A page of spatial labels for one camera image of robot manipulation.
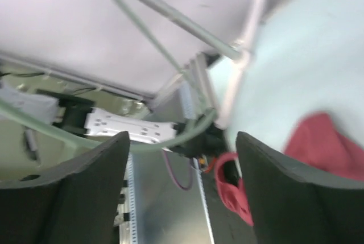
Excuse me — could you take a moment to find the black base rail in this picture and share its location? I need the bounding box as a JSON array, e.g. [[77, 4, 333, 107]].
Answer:
[[201, 152, 257, 243]]

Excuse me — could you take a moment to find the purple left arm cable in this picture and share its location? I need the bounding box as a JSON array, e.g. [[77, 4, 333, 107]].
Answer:
[[162, 150, 196, 191]]

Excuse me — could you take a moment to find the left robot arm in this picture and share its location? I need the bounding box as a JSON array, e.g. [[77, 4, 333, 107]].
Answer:
[[53, 94, 227, 158]]

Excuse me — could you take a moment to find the mint green plastic hanger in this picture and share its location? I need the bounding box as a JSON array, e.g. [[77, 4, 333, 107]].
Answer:
[[1, 0, 217, 153]]

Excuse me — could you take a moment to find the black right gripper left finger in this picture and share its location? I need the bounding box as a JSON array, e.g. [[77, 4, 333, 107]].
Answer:
[[1, 131, 130, 243]]

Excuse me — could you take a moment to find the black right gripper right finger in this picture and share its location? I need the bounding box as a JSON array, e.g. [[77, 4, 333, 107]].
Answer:
[[235, 132, 363, 244]]

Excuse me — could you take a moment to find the metal clothes rack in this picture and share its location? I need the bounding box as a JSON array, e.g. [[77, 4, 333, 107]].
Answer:
[[115, 0, 267, 129]]

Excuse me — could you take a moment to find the red tank top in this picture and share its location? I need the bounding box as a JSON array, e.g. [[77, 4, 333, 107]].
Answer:
[[213, 112, 364, 226]]

